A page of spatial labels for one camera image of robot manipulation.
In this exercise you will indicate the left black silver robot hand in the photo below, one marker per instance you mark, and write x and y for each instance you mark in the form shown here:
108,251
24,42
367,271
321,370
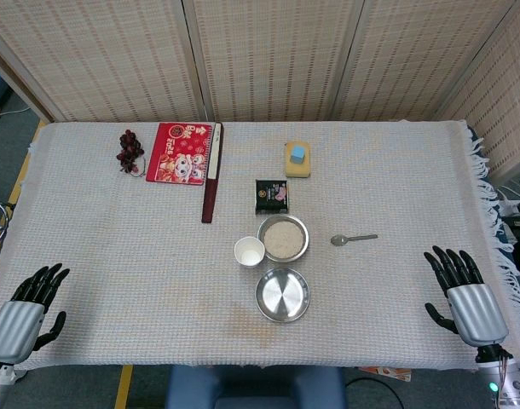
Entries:
17,328

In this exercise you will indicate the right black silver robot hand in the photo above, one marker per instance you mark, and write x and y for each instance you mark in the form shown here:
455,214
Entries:
477,311

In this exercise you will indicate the metal spoon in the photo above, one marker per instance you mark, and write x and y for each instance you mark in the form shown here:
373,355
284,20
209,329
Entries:
339,240

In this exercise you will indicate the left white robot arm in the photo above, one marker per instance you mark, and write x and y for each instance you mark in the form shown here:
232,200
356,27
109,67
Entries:
6,372

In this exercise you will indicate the steel bowl with rice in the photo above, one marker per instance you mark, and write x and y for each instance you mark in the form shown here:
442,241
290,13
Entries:
303,232

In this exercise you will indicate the empty steel plate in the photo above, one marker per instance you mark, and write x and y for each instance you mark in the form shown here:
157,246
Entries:
282,300

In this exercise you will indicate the white paper cup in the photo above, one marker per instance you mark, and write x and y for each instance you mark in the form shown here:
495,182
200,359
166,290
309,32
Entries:
249,252

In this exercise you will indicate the orange printed paper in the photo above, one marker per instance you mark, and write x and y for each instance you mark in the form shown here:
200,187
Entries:
388,372

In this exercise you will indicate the white power strip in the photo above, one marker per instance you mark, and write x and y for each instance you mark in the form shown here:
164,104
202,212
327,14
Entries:
513,204

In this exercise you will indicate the white woven fringed tablecloth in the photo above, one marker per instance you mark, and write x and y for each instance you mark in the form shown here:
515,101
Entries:
136,264

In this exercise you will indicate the dark red grape bunch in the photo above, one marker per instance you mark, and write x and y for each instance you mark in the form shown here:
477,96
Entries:
128,149

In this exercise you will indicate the yellow sponge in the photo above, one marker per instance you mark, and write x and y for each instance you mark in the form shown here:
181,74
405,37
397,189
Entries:
297,169

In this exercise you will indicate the black food packet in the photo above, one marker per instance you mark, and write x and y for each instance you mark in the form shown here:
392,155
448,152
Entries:
272,196

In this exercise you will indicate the red spiral calendar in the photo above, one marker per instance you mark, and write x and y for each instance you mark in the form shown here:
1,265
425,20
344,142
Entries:
179,155

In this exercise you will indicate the blue chair seat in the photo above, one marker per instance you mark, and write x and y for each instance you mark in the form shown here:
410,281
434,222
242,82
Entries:
251,387

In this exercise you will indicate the light blue cube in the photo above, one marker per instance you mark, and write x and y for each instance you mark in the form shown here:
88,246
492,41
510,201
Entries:
298,153

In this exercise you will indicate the dark red folded fan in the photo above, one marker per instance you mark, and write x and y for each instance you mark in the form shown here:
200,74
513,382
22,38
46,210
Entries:
212,179

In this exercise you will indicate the woven folding screen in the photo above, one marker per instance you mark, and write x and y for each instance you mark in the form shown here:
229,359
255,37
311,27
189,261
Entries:
264,55

